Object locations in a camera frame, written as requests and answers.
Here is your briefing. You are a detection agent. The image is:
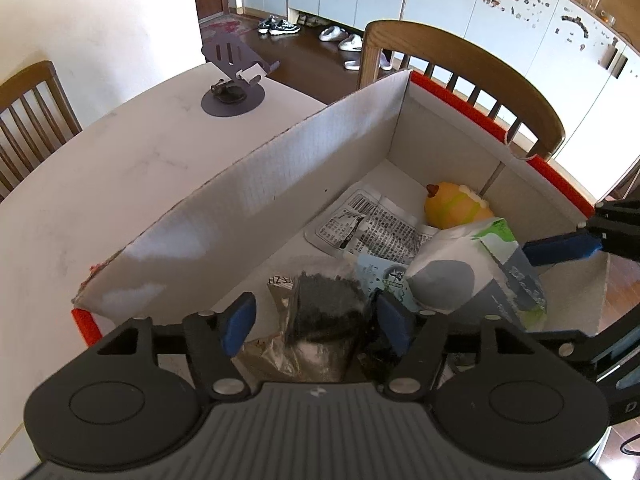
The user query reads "grey phone stand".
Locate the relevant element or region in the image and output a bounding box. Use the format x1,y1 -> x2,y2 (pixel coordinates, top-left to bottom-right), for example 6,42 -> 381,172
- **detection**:
200,35 -> 281,118

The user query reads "white green pouch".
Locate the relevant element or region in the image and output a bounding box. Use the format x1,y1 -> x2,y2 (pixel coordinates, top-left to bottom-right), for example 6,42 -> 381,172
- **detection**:
404,217 -> 548,332

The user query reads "dark snack packet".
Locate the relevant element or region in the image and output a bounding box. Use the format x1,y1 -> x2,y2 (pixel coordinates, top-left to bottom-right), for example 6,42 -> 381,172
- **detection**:
285,271 -> 376,383

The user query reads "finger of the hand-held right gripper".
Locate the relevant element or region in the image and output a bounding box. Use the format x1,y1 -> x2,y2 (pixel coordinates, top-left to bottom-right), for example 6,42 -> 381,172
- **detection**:
522,199 -> 640,267
530,329 -> 601,363

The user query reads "white red-edged cardboard box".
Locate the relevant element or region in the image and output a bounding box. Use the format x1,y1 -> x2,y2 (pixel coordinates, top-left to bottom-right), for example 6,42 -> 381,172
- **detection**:
71,69 -> 613,386

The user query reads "straight-backed wooden chair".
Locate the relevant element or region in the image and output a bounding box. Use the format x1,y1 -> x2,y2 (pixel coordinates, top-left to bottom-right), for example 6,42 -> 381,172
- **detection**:
0,60 -> 83,203

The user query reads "white cabinet row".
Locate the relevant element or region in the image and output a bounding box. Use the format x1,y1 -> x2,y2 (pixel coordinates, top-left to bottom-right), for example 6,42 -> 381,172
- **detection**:
287,0 -> 640,196

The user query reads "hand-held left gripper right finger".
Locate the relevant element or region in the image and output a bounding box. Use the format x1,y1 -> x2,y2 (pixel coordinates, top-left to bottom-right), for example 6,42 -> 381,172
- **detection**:
375,290 -> 551,403

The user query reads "yellow chick toy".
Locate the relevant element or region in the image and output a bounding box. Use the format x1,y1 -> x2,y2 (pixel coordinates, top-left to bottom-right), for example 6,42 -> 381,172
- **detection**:
424,181 -> 496,229

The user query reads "red patterned rug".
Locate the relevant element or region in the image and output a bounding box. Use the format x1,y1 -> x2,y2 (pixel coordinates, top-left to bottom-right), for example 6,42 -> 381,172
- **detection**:
199,15 -> 251,41

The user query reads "curved-back wooden chair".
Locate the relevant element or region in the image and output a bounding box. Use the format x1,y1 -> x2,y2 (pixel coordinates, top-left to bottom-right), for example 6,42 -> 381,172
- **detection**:
357,20 -> 567,163

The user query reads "pale blue packet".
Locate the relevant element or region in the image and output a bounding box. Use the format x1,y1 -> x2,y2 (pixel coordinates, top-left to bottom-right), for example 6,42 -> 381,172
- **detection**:
356,254 -> 418,313

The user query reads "white barcode packet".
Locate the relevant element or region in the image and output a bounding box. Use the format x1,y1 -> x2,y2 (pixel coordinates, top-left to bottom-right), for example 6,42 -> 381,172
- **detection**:
304,182 -> 443,266

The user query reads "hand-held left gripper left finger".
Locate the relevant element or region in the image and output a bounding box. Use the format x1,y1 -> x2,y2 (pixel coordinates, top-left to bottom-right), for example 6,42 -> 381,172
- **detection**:
97,291 -> 258,402

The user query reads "gold snack packet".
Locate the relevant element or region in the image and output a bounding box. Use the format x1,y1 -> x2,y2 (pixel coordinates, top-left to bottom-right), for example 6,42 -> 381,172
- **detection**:
235,274 -> 351,383

